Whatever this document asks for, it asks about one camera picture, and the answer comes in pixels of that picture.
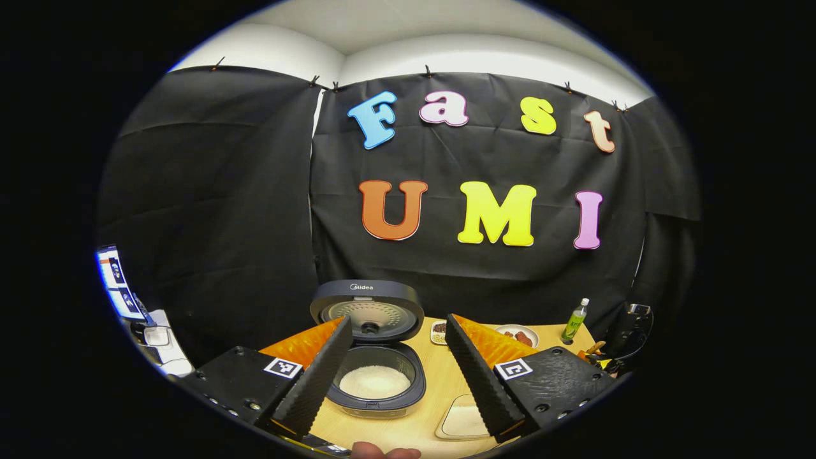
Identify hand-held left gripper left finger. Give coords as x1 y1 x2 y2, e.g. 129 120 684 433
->
169 316 354 441

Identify white rice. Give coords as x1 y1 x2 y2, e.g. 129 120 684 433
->
339 365 412 400

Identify dark grey rice cooker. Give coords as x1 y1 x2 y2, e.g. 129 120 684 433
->
310 279 426 419

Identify row of black cloth clips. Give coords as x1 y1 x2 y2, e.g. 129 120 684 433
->
214 56 629 114

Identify green drink bottle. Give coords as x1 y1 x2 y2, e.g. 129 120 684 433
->
561 298 590 345

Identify cream rectangular tray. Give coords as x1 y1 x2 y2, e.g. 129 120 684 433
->
435 393 492 441

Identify black backdrop cloth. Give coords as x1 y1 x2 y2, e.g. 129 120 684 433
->
96 65 702 367

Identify computer monitor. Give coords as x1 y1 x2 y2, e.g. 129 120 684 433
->
96 245 154 326

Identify white device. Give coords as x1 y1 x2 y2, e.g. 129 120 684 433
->
131 310 194 377

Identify round white plate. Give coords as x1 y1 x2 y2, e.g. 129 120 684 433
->
494 324 539 349

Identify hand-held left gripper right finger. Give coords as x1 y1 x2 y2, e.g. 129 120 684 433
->
444 312 619 442

